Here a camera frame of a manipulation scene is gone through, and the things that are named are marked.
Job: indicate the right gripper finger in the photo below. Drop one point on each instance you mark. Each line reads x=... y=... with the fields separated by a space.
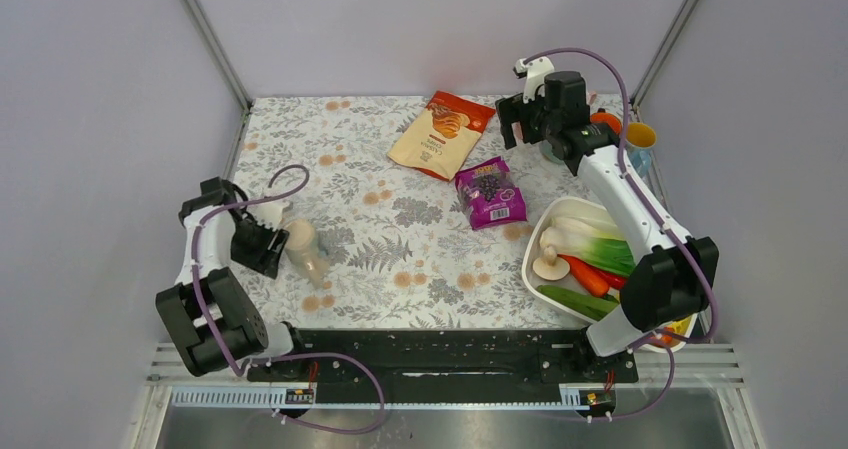
x=508 y=113
x=529 y=123

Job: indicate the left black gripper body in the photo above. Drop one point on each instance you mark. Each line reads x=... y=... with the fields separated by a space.
x=250 y=243

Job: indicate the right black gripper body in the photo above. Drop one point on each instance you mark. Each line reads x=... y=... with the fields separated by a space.
x=549 y=121

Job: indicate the cream beige mug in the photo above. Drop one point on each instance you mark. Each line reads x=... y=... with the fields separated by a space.
x=304 y=253

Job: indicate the orange mug black handle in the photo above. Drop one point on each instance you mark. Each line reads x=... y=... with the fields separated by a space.
x=607 y=118

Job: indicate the blue mug yellow inside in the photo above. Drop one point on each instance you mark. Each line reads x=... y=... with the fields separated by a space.
x=640 y=140

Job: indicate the green round mug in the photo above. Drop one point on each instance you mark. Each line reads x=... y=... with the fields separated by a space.
x=546 y=150

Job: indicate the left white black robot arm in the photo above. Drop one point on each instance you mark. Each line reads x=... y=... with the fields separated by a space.
x=209 y=316

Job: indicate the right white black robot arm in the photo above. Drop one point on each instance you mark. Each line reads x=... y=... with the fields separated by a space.
x=674 y=271

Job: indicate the orange cassava chips bag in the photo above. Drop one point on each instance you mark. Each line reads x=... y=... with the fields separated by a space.
x=439 y=140

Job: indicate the purple snack bag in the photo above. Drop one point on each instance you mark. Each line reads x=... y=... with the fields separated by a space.
x=487 y=195

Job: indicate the floral table cloth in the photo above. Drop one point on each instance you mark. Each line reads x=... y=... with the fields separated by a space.
x=401 y=252

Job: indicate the toy bok choy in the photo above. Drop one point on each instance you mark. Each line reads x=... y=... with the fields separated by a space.
x=573 y=237

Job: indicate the toy mushroom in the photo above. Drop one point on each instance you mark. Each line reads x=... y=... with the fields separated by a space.
x=550 y=266

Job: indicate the toy carrot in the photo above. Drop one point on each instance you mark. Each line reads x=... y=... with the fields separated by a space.
x=587 y=277

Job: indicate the toy red chili pepper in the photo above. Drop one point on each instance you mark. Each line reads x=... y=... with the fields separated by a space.
x=615 y=281

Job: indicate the toy cucumber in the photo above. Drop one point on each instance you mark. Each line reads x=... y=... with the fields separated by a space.
x=595 y=308

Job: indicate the white oval vegetable basin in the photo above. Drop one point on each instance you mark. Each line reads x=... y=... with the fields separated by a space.
x=563 y=211

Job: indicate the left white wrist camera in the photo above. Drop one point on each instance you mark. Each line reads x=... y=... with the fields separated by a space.
x=271 y=215

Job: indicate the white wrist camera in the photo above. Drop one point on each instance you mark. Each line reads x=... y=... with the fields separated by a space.
x=271 y=215
x=533 y=72

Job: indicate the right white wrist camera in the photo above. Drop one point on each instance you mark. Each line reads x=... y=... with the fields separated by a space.
x=533 y=72

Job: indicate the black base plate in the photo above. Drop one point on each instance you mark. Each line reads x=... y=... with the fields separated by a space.
x=432 y=367

